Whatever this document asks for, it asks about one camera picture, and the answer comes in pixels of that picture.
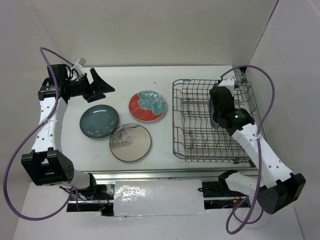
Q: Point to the grey wire dish rack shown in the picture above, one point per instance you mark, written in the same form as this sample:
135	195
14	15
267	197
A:
194	138

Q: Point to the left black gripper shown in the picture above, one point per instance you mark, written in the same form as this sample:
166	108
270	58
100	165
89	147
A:
98	85

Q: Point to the dark teal plate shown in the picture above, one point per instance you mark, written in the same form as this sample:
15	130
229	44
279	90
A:
211	114

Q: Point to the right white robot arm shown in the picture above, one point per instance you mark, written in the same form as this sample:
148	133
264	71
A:
276	186

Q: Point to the cream plate tree pattern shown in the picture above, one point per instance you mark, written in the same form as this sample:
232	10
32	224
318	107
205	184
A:
130	142

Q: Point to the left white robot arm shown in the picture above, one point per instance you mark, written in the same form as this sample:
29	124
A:
46	165

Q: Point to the red plate blue flower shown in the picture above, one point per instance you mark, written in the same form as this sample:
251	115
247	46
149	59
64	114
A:
147	106

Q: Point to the teal plate white flowers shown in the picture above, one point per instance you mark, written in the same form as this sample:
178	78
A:
99	121

